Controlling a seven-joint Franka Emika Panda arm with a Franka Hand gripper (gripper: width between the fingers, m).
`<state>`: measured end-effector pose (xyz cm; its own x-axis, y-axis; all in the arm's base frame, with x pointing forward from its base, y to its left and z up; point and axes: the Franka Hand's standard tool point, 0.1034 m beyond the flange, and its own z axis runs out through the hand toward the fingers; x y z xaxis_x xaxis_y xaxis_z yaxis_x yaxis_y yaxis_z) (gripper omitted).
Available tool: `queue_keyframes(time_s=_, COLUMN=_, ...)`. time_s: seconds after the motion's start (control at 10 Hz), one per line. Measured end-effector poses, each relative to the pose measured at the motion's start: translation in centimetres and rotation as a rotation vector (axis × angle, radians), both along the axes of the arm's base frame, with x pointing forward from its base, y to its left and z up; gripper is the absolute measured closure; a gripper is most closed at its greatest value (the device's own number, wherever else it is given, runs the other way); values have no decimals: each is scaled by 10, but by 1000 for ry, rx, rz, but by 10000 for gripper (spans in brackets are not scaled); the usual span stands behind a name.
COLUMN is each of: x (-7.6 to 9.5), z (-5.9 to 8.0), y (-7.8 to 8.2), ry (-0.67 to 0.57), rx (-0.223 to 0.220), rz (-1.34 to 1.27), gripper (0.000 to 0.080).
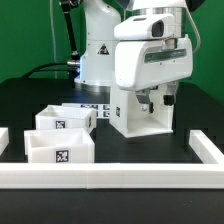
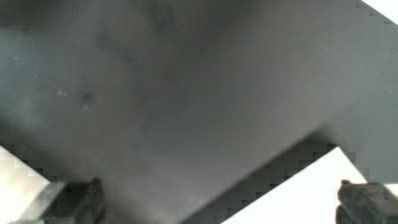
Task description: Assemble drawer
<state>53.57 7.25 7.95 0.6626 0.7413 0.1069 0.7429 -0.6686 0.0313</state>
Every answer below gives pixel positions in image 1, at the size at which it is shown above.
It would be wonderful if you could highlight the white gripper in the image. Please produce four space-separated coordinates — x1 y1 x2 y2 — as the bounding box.
115 37 193 113

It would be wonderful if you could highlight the white drawer cabinet frame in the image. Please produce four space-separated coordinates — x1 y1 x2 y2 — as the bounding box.
109 83 174 138

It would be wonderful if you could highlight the white front drawer box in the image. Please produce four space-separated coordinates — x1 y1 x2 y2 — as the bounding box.
24 128 95 163

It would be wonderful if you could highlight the white drawer box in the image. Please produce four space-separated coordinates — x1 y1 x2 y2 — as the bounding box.
35 105 97 133
24 128 95 163

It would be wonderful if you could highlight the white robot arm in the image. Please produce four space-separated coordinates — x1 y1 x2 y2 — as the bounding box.
61 0 197 107

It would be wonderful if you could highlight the white rear drawer box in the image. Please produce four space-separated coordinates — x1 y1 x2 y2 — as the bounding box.
35 105 97 133

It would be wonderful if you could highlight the white flat tag plate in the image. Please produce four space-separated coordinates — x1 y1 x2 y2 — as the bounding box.
63 103 110 119

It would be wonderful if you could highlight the white U-shaped fence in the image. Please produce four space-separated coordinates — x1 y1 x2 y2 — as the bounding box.
0 130 224 189

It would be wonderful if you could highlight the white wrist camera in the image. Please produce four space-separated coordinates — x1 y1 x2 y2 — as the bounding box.
114 14 175 41

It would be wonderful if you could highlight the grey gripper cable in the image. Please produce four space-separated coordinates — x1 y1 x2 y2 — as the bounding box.
186 11 202 56

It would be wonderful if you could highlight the black cable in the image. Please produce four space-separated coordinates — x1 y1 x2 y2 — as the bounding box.
23 61 81 79

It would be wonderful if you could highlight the white thin cable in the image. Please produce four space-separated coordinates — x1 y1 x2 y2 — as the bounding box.
49 0 58 80

